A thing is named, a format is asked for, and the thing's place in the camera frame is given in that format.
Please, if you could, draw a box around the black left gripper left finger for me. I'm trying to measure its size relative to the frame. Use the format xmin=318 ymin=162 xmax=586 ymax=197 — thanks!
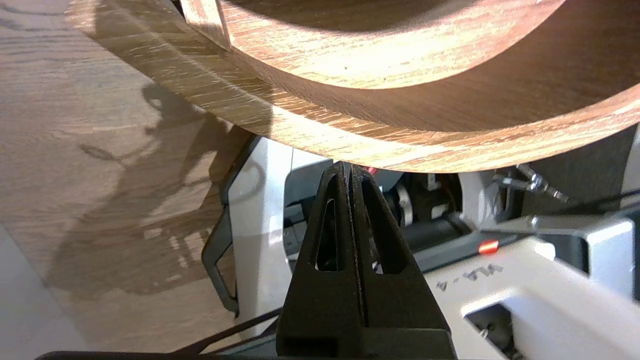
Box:
xmin=276 ymin=161 xmax=369 ymax=359

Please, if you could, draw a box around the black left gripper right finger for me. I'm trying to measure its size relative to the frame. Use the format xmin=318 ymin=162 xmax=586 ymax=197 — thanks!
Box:
xmin=350 ymin=164 xmax=458 ymax=359

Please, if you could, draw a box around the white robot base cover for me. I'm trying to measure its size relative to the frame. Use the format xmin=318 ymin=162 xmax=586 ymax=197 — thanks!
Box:
xmin=425 ymin=237 xmax=640 ymax=360

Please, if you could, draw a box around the grey fabric bed base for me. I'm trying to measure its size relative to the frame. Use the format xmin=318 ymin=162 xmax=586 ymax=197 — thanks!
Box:
xmin=520 ymin=125 xmax=640 ymax=216

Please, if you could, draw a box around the round wooden bedside table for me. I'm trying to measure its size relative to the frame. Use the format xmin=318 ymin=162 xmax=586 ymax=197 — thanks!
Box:
xmin=217 ymin=0 xmax=568 ymax=91

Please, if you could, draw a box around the thin black wire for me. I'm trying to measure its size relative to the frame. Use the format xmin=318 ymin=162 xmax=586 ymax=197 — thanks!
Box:
xmin=565 ymin=191 xmax=640 ymax=208

